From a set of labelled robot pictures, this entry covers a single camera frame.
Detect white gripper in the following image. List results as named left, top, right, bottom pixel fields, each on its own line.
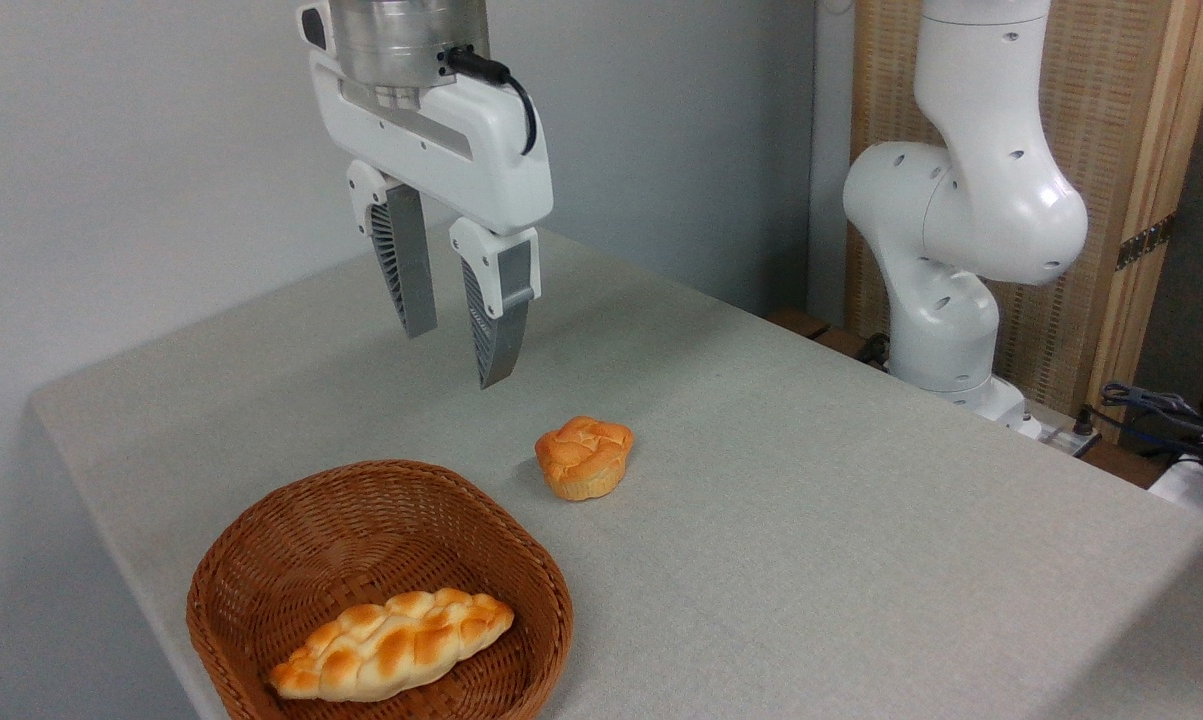
left=297, top=0, right=555, bottom=390

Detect round bread roll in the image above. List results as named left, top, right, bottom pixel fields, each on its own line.
left=534, top=416, right=635, bottom=502

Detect long braided bread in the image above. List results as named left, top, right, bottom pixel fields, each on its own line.
left=268, top=588, right=515, bottom=703

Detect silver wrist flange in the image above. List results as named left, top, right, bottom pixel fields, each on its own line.
left=327, top=0, right=490, bottom=109

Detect brown wicker basket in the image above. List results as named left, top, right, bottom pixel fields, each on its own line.
left=186, top=460, right=575, bottom=720

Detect black screen hinge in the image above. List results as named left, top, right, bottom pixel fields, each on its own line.
left=1116, top=212, right=1178, bottom=272

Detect white box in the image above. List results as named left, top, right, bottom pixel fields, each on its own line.
left=1148, top=452, right=1203, bottom=529

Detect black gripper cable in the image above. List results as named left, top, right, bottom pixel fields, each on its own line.
left=444, top=46, right=539, bottom=157

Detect black tangled cables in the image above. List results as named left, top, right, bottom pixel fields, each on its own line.
left=1089, top=380, right=1203, bottom=471

